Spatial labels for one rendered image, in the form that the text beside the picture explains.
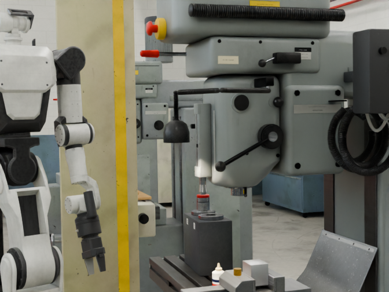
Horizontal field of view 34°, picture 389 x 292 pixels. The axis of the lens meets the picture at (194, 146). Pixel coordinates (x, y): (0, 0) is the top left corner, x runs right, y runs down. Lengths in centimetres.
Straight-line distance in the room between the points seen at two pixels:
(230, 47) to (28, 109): 83
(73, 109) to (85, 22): 119
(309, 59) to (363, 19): 725
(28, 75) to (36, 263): 64
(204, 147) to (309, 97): 33
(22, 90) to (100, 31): 135
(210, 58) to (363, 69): 40
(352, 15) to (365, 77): 767
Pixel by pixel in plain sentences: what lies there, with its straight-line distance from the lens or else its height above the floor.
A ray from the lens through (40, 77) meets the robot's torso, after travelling 227.
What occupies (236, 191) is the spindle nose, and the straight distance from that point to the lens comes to 186.
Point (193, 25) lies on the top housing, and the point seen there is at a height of 175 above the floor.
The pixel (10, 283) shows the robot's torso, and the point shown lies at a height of 97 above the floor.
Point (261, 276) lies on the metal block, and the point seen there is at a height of 107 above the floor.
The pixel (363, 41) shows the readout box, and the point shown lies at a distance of 166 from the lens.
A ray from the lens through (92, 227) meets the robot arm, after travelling 235.
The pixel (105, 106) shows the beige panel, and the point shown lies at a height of 157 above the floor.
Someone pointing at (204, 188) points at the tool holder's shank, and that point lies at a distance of 232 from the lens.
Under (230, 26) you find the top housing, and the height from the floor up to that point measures 175.
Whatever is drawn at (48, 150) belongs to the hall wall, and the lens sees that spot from 1078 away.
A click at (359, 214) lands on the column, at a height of 121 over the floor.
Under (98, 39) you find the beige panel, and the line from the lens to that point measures 352.
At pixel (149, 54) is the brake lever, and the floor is 170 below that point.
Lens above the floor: 152
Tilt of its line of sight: 3 degrees down
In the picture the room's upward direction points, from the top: 1 degrees counter-clockwise
